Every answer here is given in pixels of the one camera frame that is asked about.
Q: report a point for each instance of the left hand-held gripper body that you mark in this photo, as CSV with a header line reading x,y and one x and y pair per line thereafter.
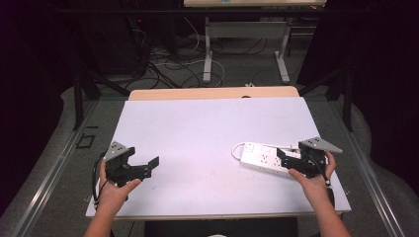
x,y
118,152

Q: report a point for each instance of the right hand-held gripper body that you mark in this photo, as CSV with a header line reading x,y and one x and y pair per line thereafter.
x,y
311,161

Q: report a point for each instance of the white power strip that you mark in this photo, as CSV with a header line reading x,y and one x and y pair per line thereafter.
x,y
263,161

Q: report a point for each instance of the person's right hand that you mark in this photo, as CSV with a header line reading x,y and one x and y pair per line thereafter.
x,y
316,189

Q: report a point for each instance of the person's left hand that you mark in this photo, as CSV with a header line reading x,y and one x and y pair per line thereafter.
x,y
113,196

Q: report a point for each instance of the white table mat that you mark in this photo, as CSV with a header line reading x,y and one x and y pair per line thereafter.
x,y
204,141

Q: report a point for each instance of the black metal stand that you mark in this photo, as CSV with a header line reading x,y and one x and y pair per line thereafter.
x,y
78,105
347,105

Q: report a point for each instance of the wooden table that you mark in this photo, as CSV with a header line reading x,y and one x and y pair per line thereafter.
x,y
214,93

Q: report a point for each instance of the black curtain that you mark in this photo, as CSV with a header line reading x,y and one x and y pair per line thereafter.
x,y
26,98
388,82

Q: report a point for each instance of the black computer tower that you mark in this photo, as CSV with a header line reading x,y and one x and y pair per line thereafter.
x,y
108,46

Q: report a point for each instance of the white metal-legged desk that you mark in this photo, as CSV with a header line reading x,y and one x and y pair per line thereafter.
x,y
247,30

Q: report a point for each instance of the black horizontal bar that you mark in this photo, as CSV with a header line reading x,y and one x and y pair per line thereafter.
x,y
131,11

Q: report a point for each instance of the aluminium floor rail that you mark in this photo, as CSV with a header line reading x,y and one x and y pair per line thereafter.
x,y
370,182
48,184

